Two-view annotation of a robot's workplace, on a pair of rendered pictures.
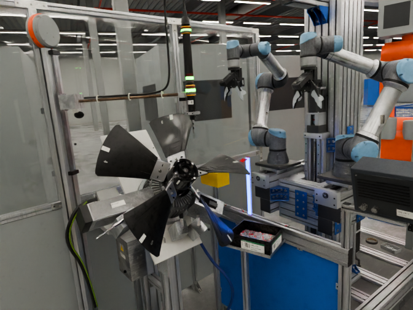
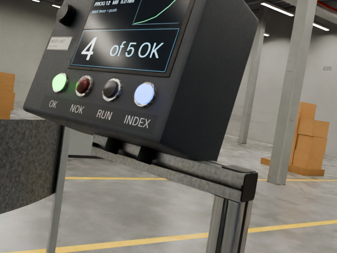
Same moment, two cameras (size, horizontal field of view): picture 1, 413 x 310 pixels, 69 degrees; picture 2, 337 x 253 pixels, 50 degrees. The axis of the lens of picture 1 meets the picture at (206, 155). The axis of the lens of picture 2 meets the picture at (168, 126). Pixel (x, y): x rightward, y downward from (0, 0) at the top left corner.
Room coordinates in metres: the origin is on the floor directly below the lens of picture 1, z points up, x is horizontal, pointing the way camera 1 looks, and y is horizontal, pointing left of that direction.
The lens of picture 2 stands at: (1.51, -0.71, 1.11)
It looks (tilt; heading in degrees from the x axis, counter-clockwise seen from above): 4 degrees down; 169
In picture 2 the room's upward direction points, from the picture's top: 9 degrees clockwise
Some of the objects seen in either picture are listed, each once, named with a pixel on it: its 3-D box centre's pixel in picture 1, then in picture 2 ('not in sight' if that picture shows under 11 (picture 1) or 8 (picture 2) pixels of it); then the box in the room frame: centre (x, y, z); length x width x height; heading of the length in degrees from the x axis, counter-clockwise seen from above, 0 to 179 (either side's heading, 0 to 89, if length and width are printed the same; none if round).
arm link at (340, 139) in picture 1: (347, 145); not in sight; (1.61, -0.78, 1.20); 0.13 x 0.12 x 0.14; 2
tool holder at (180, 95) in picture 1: (189, 103); not in sight; (1.34, 0.06, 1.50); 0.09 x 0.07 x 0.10; 74
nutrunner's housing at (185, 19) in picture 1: (188, 66); not in sight; (1.34, 0.05, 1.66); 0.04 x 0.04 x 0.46
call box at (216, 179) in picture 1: (214, 178); not in sight; (1.80, -0.04, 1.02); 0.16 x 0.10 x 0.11; 39
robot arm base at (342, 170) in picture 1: (346, 165); not in sight; (1.62, -0.78, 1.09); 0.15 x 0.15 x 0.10
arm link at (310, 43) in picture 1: (308, 45); not in sight; (1.48, -0.52, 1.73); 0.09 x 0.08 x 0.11; 92
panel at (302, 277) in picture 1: (267, 287); not in sight; (1.49, -0.29, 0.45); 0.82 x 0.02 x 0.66; 39
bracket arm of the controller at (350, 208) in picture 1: (373, 213); (162, 161); (1.08, -0.63, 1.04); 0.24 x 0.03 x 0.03; 39
